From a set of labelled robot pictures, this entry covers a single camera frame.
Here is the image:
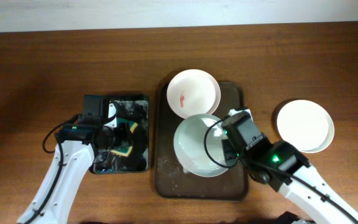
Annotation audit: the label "white plate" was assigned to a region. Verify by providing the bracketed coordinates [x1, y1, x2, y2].
[276, 100, 335, 153]

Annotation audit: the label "pink plate with red stain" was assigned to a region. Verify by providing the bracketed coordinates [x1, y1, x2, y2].
[167, 69, 221, 119]

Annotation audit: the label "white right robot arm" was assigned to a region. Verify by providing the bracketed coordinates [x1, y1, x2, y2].
[221, 108, 358, 223]

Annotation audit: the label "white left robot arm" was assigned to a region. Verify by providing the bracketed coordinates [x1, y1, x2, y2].
[17, 95, 116, 223]

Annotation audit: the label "green yellow sponge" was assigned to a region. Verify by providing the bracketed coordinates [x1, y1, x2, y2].
[109, 121, 138, 157]

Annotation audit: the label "black soapy water tray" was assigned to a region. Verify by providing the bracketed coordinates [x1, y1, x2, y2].
[89, 95, 149, 175]

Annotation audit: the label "brown serving tray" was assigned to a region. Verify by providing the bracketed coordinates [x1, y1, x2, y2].
[153, 83, 249, 201]

